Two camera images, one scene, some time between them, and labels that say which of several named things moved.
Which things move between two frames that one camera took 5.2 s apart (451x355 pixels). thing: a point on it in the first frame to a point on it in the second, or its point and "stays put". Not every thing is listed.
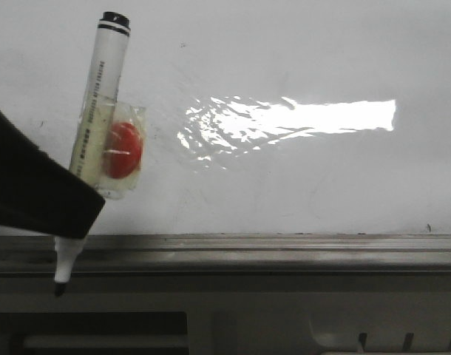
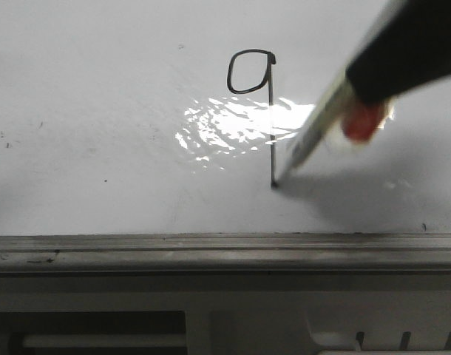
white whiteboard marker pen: x=92 y=142 to x=326 y=107
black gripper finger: x=32 y=191 to x=420 y=42
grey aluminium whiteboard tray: x=235 y=254 stays put
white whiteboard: x=261 y=116 stays put
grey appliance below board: x=226 y=313 stays put
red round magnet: x=123 y=150 to x=361 y=122
